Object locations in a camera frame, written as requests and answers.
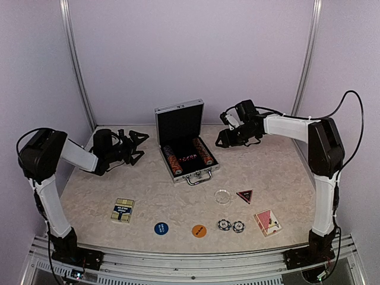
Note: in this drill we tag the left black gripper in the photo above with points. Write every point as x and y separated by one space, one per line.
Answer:
136 142

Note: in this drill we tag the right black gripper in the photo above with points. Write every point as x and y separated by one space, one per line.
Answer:
227 141

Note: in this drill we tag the aluminium poker chip case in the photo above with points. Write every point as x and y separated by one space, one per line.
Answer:
177 125

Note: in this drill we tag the blue white poker chip stack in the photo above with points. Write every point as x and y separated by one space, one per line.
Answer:
224 225

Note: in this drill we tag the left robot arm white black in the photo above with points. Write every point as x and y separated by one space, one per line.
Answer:
39 160

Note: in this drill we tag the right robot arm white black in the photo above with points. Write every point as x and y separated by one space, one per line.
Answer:
326 160

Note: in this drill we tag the chip row in case back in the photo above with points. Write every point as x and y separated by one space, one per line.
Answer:
202 151

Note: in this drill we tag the chip row in case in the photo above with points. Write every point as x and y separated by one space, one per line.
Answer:
202 151
173 162

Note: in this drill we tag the black dice row in case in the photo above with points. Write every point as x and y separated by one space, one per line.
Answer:
188 158

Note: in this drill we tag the chip row in case front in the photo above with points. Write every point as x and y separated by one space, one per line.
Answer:
173 162

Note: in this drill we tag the clear round dealer button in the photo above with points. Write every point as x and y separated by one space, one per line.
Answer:
222 196

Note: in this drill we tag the blue playing card box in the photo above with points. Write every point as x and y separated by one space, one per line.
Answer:
122 210

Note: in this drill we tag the black pink triangular button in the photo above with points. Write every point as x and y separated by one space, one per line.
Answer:
245 195

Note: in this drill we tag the blue small blind button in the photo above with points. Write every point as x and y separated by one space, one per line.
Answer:
161 228

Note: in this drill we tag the red playing card deck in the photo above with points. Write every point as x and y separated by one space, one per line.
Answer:
267 222

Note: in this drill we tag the orange big blind button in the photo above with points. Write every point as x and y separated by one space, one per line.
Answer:
199 231

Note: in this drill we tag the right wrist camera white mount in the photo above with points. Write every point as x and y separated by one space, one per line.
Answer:
229 120

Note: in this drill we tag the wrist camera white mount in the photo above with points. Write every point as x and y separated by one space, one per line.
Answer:
121 134
229 120

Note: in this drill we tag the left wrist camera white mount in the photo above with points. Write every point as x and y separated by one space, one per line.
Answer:
121 134

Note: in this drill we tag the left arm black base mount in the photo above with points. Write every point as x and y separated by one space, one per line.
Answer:
83 258

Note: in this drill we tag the aluminium front rail frame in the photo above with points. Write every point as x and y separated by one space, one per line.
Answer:
249 267

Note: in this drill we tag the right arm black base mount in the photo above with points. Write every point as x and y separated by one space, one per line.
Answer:
302 257

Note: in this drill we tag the left aluminium corner post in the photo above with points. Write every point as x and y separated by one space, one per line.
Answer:
70 39

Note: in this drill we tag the aluminium corner post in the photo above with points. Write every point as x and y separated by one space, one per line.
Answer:
70 39
307 62

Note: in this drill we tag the right aluminium corner post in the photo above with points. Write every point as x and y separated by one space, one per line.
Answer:
307 62

